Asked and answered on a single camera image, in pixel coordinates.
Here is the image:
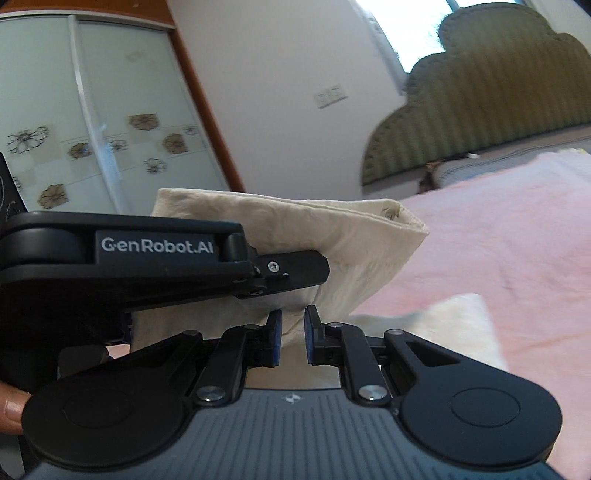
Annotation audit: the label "pink bed blanket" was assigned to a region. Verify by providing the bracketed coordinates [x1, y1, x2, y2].
[353, 151, 591, 480]

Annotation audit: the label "window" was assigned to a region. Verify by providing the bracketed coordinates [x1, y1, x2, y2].
[355, 0, 465, 75]

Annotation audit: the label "grey pillow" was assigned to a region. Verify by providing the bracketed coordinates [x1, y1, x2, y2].
[418, 137, 591, 193]

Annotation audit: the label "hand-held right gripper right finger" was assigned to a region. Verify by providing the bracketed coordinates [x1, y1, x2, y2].
[303, 305, 463, 409]

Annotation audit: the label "green padded headboard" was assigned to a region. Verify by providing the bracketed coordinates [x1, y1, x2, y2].
[360, 2, 591, 188]

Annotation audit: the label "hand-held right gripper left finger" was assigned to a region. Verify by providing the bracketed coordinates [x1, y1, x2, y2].
[124, 309, 283, 409]

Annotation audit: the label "person's left hand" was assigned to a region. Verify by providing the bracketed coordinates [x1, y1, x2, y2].
[0, 380, 34, 435]

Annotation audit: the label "cream white pants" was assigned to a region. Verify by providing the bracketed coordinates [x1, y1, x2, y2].
[106, 186, 509, 391]

